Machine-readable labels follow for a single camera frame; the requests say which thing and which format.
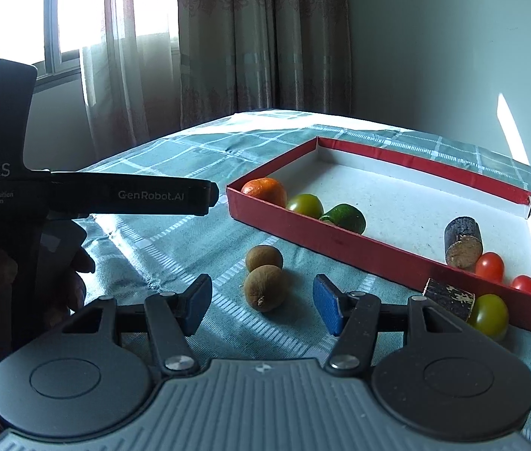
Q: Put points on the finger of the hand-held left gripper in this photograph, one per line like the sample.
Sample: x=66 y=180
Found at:
x=211 y=196

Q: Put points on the person's left hand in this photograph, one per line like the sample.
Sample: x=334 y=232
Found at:
x=70 y=268

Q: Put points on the window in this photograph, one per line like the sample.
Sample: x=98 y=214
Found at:
x=68 y=14

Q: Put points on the red cardboard box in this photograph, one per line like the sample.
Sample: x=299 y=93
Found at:
x=411 y=197

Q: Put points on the brown longan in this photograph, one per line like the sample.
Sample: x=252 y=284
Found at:
x=264 y=258
x=263 y=289

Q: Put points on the long dark sugarcane piece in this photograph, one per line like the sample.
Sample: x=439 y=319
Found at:
x=448 y=298

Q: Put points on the yellow-green tomato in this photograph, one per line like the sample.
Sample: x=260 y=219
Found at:
x=305 y=205
x=490 y=317

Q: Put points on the red cherry tomato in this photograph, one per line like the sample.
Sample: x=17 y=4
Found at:
x=524 y=285
x=489 y=266

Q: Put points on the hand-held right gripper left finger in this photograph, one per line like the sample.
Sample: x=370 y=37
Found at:
x=200 y=301

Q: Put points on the patterned brown curtain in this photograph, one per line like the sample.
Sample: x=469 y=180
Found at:
x=246 y=47

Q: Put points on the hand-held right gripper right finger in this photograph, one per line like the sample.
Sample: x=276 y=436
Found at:
x=329 y=308

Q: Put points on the short dark sugarcane piece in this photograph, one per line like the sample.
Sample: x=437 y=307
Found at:
x=462 y=242

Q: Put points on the orange mandarin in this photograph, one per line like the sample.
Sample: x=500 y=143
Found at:
x=265 y=190

